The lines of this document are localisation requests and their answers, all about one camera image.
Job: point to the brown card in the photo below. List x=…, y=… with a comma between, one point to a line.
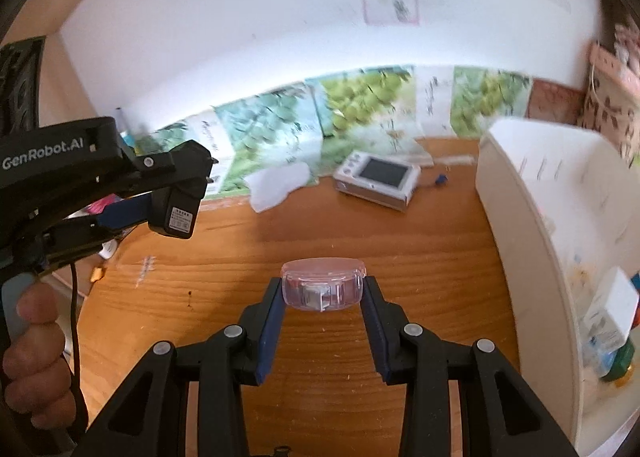
x=555, y=102

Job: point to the translucent plastic box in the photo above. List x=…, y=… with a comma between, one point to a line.
x=275, y=187

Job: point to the printed fabric storage box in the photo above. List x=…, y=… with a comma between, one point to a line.
x=610, y=112

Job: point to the white charger adapter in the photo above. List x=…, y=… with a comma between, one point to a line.
x=610, y=307

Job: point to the green bottle with gold cap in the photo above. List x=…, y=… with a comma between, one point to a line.
x=620, y=362

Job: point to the pink pouch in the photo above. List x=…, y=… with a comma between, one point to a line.
x=95, y=208

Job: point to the white spray bottle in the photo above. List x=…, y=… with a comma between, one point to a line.
x=106, y=249

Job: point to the colourful puzzle cube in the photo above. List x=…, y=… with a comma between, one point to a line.
x=636, y=307

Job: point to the small white screen device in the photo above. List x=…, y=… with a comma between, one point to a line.
x=375, y=177

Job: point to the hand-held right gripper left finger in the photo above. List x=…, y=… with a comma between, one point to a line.
x=270, y=332

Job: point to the black charger adapter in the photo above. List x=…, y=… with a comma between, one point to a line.
x=175, y=212

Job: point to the pink square wall sticker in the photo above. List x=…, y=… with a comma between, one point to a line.
x=390, y=2

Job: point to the white plastic bin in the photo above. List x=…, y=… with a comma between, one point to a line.
x=525, y=237

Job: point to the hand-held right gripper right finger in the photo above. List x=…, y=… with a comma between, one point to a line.
x=377, y=332

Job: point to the rag doll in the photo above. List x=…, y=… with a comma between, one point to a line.
x=627, y=44

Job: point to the person's left hand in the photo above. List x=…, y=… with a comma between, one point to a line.
x=40, y=362

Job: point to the clear pink plastic case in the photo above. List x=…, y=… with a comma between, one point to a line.
x=320, y=287

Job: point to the small blue object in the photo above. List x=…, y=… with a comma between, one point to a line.
x=440, y=180

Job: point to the row of green tissue packs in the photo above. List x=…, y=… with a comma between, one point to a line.
x=360, y=97

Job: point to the small orange clip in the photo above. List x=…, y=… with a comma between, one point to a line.
x=97, y=274

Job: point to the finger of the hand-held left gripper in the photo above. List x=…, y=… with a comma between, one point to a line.
x=125, y=212
x=170, y=162

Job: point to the pink patterned box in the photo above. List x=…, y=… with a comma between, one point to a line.
x=607, y=62

